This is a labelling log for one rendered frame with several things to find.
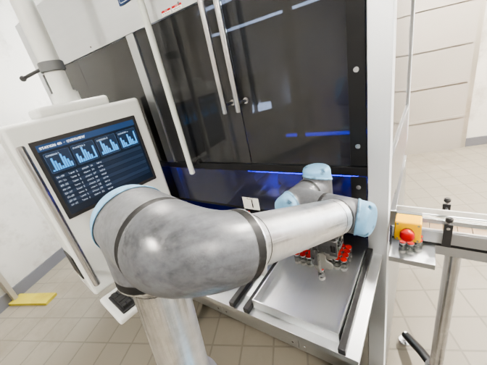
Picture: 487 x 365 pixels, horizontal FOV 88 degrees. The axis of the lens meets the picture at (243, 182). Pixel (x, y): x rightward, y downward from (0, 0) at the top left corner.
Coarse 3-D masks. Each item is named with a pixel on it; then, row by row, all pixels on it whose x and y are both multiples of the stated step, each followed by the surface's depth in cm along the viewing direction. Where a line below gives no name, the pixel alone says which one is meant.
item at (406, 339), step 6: (402, 336) 141; (408, 336) 137; (402, 342) 142; (408, 342) 136; (414, 342) 132; (414, 348) 131; (420, 348) 128; (420, 354) 126; (426, 354) 124; (426, 360) 122
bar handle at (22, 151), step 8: (24, 152) 82; (24, 160) 82; (32, 160) 84; (32, 168) 84; (32, 176) 84; (40, 176) 86; (40, 184) 86; (40, 192) 87; (48, 192) 88; (48, 200) 88; (56, 208) 90; (56, 216) 91; (64, 224) 93; (64, 232) 93; (72, 240) 95; (72, 248) 96; (80, 248) 98; (80, 256) 98; (88, 264) 101; (88, 272) 101; (96, 280) 103
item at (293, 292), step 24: (288, 264) 93; (360, 264) 82; (264, 288) 83; (288, 288) 83; (312, 288) 82; (336, 288) 80; (288, 312) 75; (312, 312) 74; (336, 312) 72; (336, 336) 64
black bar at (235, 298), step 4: (248, 284) 87; (240, 288) 85; (244, 288) 85; (236, 292) 84; (240, 292) 84; (244, 292) 85; (236, 296) 82; (240, 296) 83; (232, 300) 81; (236, 300) 82; (232, 304) 81
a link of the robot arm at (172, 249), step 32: (128, 224) 28; (160, 224) 27; (192, 224) 27; (224, 224) 28; (256, 224) 31; (288, 224) 36; (320, 224) 41; (352, 224) 49; (128, 256) 26; (160, 256) 25; (192, 256) 26; (224, 256) 27; (256, 256) 29; (288, 256) 37; (160, 288) 26; (192, 288) 26; (224, 288) 28
